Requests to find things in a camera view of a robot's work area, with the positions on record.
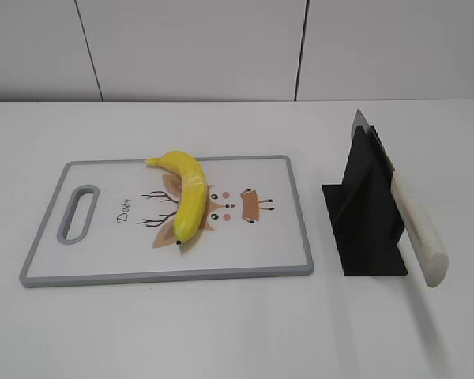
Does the white-handled kitchen knife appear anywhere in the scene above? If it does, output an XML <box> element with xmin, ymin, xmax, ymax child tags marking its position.
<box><xmin>351</xmin><ymin>109</ymin><xmax>449</xmax><ymax>288</ymax></box>

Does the yellow plastic banana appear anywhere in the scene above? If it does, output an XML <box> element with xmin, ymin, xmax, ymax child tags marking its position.
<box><xmin>145</xmin><ymin>151</ymin><xmax>208</xmax><ymax>245</ymax></box>

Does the white grey-rimmed cutting board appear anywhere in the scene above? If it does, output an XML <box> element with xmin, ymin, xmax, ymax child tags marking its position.
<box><xmin>20</xmin><ymin>155</ymin><xmax>314</xmax><ymax>287</ymax></box>

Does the black knife stand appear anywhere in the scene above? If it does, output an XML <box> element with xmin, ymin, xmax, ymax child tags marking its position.
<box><xmin>322</xmin><ymin>125</ymin><xmax>408</xmax><ymax>276</ymax></box>

